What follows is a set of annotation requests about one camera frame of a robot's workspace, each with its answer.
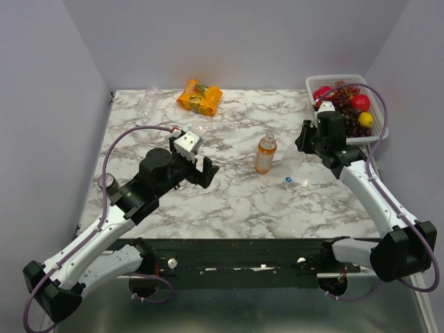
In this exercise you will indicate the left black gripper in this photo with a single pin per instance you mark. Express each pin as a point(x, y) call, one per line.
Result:
point(203, 178)

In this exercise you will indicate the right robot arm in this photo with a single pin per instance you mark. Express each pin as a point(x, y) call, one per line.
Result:
point(406, 244)

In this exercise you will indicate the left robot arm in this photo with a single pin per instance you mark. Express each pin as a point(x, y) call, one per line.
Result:
point(60, 283)

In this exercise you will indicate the orange snack bag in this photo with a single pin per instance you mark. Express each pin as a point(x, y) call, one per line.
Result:
point(199, 98)

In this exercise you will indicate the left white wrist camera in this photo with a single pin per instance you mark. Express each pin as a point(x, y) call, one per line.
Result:
point(188, 145)

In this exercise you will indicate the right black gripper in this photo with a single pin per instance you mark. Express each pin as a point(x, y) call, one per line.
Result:
point(307, 127)

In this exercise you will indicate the orange juice bottle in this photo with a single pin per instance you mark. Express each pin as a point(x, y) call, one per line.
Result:
point(266, 149)

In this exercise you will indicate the dark red grape bunch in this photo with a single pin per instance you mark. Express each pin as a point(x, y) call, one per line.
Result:
point(342, 104)

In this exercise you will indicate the red round fruit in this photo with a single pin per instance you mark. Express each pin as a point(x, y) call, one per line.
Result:
point(361, 102)

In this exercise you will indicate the black yellow drink can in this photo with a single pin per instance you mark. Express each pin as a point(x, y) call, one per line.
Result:
point(108, 183)

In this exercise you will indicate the black base frame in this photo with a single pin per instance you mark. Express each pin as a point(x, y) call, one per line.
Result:
point(239, 263)

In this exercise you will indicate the red apple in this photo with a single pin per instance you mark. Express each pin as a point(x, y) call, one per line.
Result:
point(328, 91)

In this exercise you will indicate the clear bottle blue cap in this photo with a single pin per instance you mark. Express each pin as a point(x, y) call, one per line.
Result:
point(147, 106)

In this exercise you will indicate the white plastic basket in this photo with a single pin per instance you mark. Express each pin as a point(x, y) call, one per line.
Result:
point(313, 83)

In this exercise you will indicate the yellow lemon upper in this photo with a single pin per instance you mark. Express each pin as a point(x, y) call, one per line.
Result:
point(365, 120)

